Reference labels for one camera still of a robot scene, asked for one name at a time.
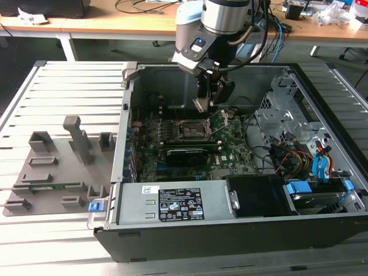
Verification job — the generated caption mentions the silver CPU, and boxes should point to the silver CPU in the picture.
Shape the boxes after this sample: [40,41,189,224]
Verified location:
[191,97,210,114]

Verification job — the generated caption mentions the thin wire locking lever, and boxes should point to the thin wire locking lever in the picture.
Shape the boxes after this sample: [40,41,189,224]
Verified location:
[171,99,181,122]

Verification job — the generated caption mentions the CPU socket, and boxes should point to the CPU socket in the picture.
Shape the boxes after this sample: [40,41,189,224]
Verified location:
[177,117,212,142]

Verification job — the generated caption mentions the black RAM slot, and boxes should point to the black RAM slot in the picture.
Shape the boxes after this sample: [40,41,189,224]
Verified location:
[165,105,215,114]
[159,139,221,148]

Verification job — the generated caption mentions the small black box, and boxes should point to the small black box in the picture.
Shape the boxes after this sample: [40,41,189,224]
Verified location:
[286,4,304,21]

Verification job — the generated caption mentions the green motherboard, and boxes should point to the green motherboard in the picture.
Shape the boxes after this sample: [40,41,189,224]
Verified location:
[128,109,259,183]

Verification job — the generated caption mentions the silver metal drive cage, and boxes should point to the silver metal drive cage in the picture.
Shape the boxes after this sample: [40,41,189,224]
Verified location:
[254,71,357,179]

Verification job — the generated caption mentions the black graphics card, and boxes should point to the black graphics card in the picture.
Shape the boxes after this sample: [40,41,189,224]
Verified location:
[165,147,209,167]

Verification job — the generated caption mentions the clear plastic bags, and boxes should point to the clear plastic bags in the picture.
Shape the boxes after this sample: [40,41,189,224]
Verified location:
[313,2,351,26]

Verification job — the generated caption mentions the wooden desk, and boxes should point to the wooden desk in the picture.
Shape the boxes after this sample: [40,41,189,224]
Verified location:
[0,0,368,63]

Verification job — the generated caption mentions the white and red box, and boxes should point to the white and red box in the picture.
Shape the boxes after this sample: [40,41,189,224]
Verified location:
[349,0,368,31]

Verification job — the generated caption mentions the hard disk in blue carrier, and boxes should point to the hard disk in blue carrier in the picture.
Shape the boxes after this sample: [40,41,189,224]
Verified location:
[283,179,354,216]

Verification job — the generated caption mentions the silver power supply with label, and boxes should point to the silver power supply with label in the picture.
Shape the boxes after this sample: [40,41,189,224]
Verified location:
[116,181,231,227]

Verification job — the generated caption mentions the black bag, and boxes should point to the black bag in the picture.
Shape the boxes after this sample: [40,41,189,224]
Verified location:
[0,0,90,18]

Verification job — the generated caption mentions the black open PC case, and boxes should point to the black open PC case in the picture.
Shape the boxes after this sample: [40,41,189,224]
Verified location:
[87,62,368,264]

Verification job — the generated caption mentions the grey parts rack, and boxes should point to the grey parts rack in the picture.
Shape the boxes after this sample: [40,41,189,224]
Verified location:
[1,114,118,218]

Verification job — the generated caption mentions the crumpled white paper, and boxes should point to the crumpled white paper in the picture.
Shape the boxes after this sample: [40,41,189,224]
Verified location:
[17,7,48,25]

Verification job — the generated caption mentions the green RAM stick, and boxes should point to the green RAM stick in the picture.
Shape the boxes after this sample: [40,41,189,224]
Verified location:
[27,183,83,191]

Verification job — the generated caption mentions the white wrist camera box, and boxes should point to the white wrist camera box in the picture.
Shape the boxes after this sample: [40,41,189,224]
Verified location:
[171,37,215,77]

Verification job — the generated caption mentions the blue hanging cable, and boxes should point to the blue hanging cable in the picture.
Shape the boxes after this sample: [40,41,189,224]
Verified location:
[270,14,285,63]

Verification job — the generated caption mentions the red yellow black wire bundle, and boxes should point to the red yellow black wire bundle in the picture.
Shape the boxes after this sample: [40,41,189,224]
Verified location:
[275,143,314,176]

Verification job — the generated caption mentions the blue flat wire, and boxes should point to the blue flat wire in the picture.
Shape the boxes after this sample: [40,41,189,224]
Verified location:
[312,151,324,182]
[319,147,332,185]

